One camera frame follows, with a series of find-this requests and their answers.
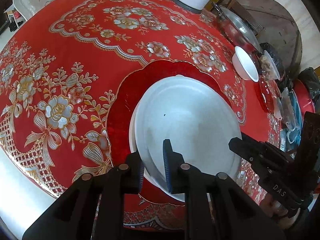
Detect large white plate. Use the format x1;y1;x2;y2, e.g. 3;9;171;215
129;75;241;202

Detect red glass plate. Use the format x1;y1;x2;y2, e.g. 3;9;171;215
106;60;232;207

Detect white bowl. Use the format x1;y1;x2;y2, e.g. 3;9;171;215
232;46;259;82

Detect person's right hand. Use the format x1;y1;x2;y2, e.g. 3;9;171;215
259;193;300;229

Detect red gold-rimmed glass dish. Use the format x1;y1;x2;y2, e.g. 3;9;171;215
259;76;283;120

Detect red basin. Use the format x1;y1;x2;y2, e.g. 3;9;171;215
293;79;315;118

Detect black plastic bag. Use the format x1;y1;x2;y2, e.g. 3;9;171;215
298;67;320;103

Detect clear plastic food container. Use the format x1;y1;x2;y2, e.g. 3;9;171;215
259;50;280;80

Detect round wooden board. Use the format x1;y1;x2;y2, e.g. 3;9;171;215
224;0;303;78

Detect steel pan with glass lid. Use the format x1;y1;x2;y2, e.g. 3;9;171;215
212;2;264;56

